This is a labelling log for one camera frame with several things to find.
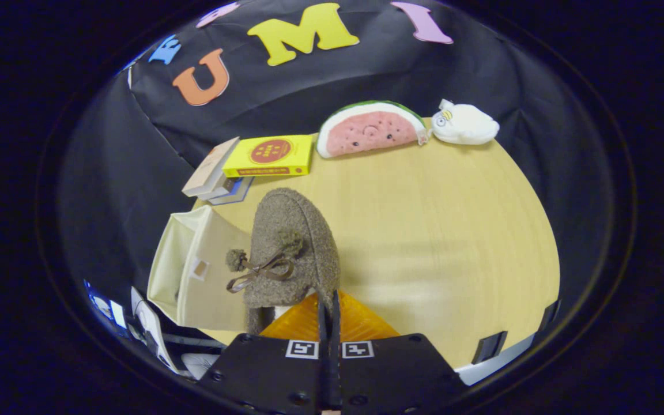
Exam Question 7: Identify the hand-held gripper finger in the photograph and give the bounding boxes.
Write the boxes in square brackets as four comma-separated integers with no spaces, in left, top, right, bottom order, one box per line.
[197,291,331,415]
[330,290,468,415]

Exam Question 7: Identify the beige fabric storage box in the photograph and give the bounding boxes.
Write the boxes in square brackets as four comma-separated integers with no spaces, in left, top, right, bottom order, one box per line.
[146,205,263,333]

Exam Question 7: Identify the brown fuzzy shoe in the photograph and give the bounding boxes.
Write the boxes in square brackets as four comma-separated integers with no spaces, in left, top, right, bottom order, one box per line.
[226,187,342,335]

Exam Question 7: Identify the black table edge clip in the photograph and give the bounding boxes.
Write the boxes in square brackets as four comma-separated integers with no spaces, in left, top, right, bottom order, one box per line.
[535,300,561,332]
[472,331,508,365]

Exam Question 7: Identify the white device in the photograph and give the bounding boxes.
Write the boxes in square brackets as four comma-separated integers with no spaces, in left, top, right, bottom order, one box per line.
[130,286,180,372]

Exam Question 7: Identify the blue book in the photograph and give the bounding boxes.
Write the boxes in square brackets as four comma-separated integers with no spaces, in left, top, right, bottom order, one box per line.
[211,176,255,205]

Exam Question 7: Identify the yellow book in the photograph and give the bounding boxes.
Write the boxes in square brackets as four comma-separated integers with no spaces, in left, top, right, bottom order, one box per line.
[222,134,314,178]

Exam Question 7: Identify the beige book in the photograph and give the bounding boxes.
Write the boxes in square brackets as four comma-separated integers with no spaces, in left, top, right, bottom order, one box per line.
[182,137,240,198]

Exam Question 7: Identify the blue monitor screen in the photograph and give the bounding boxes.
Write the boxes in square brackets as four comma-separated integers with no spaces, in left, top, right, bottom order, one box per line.
[83,280,131,338]

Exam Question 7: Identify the watermelon slice plush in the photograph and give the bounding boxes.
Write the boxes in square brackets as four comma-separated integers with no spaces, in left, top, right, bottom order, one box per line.
[316,101,428,159]

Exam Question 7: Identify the white plush toy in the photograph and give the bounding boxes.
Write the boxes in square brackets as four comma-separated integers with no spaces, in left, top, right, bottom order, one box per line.
[430,99,500,145]

